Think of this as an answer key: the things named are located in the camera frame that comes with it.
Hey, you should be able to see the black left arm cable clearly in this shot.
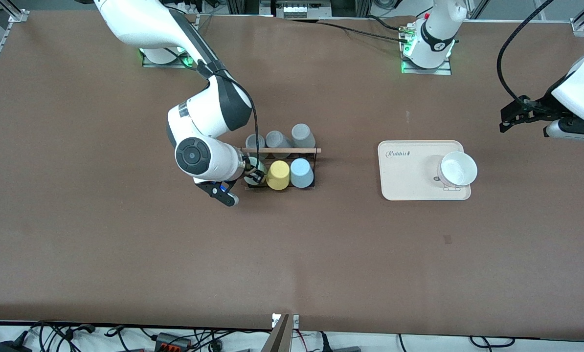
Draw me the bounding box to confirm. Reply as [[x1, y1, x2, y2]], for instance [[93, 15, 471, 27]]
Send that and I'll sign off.
[[497, 0, 554, 110]]

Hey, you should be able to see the black wire cup rack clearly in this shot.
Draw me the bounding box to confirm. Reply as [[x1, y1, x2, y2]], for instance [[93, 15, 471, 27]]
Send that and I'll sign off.
[[241, 147, 322, 190]]

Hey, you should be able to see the white post bracket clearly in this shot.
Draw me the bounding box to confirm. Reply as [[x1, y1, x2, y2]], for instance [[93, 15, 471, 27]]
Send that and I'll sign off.
[[271, 314, 300, 329]]

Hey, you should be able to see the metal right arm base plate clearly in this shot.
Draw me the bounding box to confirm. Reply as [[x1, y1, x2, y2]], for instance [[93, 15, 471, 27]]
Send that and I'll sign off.
[[142, 48, 195, 68]]

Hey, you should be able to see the pale green cup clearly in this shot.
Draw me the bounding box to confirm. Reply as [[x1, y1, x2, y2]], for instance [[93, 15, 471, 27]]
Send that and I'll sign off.
[[243, 156, 268, 186]]

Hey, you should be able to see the black orange connector block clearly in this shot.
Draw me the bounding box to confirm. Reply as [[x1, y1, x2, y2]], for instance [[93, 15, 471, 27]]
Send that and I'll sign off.
[[154, 332, 192, 352]]

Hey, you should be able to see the beige rectangular tray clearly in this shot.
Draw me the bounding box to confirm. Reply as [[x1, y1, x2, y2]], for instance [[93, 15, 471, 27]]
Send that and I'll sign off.
[[378, 140, 472, 201]]

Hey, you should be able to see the wooden camera post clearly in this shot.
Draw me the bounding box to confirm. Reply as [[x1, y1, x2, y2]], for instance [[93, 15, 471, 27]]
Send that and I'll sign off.
[[262, 314, 292, 352]]

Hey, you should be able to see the white bowl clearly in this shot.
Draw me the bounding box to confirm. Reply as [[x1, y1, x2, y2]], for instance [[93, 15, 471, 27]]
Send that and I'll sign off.
[[437, 151, 478, 189]]

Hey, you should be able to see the white power strip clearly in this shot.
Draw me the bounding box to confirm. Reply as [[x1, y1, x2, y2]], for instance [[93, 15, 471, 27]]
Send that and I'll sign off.
[[282, 4, 322, 18]]

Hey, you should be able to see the light blue cup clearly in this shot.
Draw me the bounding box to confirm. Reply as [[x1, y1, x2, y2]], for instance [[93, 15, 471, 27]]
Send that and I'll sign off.
[[290, 158, 315, 189]]

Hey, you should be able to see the yellow cup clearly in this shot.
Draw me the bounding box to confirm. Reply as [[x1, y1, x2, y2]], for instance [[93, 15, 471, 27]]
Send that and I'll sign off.
[[266, 160, 291, 190]]

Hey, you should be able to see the grey cup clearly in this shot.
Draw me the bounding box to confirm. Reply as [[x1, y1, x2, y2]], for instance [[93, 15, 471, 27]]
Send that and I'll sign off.
[[265, 131, 292, 159], [246, 133, 266, 159], [291, 123, 316, 150]]

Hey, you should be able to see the black table cable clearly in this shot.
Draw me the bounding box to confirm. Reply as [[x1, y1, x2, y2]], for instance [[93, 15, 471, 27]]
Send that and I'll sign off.
[[287, 17, 410, 44]]

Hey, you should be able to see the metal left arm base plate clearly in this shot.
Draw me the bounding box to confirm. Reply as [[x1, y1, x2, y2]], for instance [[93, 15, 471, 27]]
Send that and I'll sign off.
[[401, 24, 452, 75]]

